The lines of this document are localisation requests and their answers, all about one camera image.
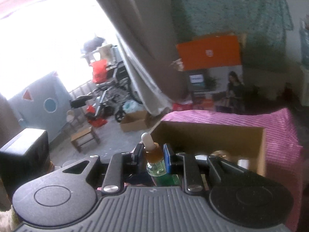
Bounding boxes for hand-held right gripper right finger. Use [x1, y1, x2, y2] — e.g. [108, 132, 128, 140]
[164, 144, 266, 194]

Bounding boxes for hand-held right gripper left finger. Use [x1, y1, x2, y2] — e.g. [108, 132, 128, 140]
[36, 144, 146, 194]

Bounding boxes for amber dropper bottle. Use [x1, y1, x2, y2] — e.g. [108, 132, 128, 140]
[141, 133, 167, 177]

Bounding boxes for brown cardboard box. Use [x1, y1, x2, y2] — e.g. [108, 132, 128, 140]
[150, 121, 267, 177]

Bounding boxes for green object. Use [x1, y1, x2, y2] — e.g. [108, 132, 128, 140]
[151, 173, 180, 187]

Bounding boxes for small cardboard box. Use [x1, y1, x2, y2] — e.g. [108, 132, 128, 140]
[120, 110, 151, 132]

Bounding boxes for white plastic bag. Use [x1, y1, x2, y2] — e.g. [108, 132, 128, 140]
[122, 100, 145, 113]

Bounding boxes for red bag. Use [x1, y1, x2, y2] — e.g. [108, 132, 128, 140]
[90, 59, 108, 84]
[86, 105, 108, 127]

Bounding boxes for wooden stool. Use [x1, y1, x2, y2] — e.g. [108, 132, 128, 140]
[71, 126, 100, 153]

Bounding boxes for white sheer curtain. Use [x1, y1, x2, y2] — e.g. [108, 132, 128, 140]
[116, 32, 173, 116]

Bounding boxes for wheelchair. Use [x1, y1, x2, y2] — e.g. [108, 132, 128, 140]
[70, 60, 145, 122]

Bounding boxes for orange printed carton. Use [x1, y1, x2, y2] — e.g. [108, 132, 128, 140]
[170, 31, 247, 114]

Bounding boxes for pink checkered cloth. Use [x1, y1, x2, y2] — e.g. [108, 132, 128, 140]
[160, 108, 305, 230]

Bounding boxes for taupe curtain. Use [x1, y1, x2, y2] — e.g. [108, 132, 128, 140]
[82, 0, 191, 104]

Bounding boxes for green hanging cloth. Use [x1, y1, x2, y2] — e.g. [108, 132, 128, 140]
[168, 0, 294, 66]

